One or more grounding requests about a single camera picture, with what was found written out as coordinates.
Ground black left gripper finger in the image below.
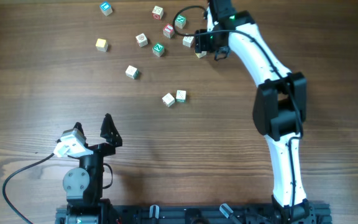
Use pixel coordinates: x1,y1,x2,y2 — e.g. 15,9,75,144
100,113,122,147
72,122,86,140

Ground block with animal drawing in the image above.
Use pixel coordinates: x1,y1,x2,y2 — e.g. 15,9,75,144
195,51,207,58

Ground green framed picture block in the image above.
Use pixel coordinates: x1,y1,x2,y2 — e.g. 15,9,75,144
176,90,186,103

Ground plain white wooden block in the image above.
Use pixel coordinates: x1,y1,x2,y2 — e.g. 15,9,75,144
162,93,175,107

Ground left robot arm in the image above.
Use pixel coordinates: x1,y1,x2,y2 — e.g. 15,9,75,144
54,113,122,224

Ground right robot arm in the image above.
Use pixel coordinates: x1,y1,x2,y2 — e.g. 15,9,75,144
195,7,310,223

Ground plain block number 2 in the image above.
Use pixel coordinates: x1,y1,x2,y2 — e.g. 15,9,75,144
182,36,194,48

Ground green N top block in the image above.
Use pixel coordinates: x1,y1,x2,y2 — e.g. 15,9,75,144
175,14,186,29

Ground red I top block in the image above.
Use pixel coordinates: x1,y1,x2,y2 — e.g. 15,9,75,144
163,24,175,39

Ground green Z top block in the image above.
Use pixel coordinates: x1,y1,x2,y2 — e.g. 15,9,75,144
152,42,165,57

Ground block with green side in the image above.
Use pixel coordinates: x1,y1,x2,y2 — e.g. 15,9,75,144
126,65,139,80

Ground red sided block top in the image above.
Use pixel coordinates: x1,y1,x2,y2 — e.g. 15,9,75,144
152,6,164,20

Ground red Q side block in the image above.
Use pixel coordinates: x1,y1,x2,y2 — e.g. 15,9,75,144
135,33,148,47

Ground yellow top block left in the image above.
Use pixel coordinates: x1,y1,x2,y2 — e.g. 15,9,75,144
96,39,109,52

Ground blue top block far left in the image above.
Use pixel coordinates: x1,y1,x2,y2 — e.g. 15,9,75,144
99,2,112,16

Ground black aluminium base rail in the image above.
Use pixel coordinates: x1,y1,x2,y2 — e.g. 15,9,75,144
55,202,333,224

